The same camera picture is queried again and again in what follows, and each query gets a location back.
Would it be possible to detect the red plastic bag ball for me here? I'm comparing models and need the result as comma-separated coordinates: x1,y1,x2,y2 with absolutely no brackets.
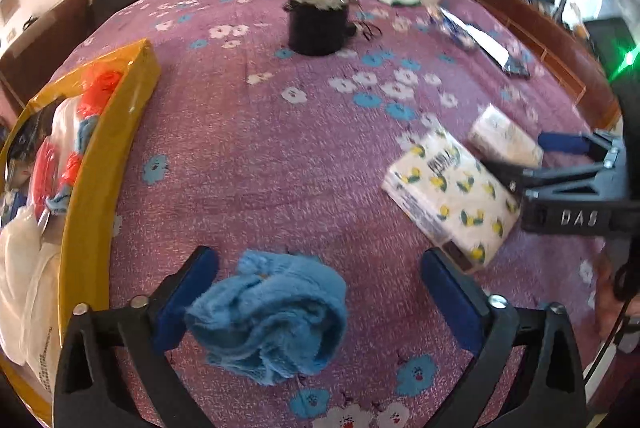
76,62,122,119

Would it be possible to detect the yellow red sponge pack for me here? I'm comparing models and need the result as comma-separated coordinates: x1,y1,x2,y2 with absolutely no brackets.
28,137,58,211

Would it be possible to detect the bare right hand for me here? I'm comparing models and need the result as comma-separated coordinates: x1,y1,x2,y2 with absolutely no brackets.
594,251,623,339

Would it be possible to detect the lemon print tissue pack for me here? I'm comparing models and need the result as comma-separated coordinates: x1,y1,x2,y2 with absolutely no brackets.
382,127,520,273

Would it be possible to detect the small blue cloth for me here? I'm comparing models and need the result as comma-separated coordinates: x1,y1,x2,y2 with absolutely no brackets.
184,249,347,386

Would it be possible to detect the purple floral tablecloth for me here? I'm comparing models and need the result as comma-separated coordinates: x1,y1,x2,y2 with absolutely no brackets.
62,0,587,427

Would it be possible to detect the black smartphone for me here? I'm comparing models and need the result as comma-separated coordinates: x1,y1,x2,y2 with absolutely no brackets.
442,9,529,80

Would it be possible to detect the black electric motor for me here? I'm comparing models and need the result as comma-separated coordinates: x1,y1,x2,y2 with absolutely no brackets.
283,0,359,57

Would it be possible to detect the white towel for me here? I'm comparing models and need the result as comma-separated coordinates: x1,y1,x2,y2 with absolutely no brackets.
1,205,61,393

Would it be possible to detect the wooden sideboard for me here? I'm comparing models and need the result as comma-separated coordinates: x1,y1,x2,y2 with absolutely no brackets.
475,0,622,129

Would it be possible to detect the yellow edged cardboard tray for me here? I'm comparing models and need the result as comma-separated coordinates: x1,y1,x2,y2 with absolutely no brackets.
1,40,160,427

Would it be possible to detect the white tissue pack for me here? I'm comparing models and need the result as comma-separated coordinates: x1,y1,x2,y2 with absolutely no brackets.
469,106,544,168

